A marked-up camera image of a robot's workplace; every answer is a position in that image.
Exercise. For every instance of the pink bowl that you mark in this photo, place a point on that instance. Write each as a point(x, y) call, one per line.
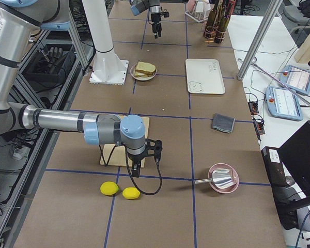
point(235, 178)

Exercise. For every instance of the yellow sponge left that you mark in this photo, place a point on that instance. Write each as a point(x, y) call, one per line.
point(109, 188)

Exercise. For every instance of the teach pendant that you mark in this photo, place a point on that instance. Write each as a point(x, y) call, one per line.
point(281, 103)
point(296, 78)

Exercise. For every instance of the beige round plate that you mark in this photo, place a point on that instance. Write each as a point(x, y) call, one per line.
point(146, 78)

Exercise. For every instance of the bread slice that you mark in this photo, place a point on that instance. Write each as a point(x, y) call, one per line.
point(145, 68)
point(143, 75)

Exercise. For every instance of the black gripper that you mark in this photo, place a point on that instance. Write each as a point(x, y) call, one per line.
point(155, 18)
point(135, 158)

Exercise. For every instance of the teach pendant far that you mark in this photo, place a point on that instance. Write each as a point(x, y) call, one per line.
point(296, 78)

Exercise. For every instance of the dark glass bottle lower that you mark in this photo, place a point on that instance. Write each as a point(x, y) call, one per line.
point(224, 11)

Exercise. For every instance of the yellow sponge right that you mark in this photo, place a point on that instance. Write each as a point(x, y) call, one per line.
point(131, 193)

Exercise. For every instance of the metal scoop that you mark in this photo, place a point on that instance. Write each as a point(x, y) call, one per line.
point(220, 177)

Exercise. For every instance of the yellow sponge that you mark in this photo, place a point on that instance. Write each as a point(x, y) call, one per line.
point(131, 193)
point(109, 188)

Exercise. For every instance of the black laptop monitor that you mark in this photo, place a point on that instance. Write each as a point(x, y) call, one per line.
point(295, 154)

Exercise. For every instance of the teach pendant near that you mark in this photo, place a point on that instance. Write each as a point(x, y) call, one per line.
point(281, 103)

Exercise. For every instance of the aluminium frame post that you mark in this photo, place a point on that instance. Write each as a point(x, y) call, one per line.
point(259, 36)

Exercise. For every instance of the dark glass bottle upper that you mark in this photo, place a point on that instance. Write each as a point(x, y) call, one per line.
point(214, 13)

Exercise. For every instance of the grey folded cloth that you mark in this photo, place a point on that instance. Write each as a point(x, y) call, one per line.
point(223, 123)

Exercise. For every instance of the black toolbox tray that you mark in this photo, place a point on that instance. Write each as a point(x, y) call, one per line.
point(52, 65)

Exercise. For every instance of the white bear tray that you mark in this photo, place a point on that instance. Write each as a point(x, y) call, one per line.
point(204, 76)

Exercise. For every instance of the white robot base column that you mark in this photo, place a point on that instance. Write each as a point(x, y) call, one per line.
point(107, 67)

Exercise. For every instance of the dark glass bottle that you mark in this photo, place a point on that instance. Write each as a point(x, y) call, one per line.
point(224, 11)
point(214, 13)

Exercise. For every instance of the white wire rack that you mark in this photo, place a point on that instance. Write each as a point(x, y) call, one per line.
point(198, 10)

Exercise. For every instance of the copper wire bottle rack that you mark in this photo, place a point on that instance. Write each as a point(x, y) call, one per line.
point(214, 34)

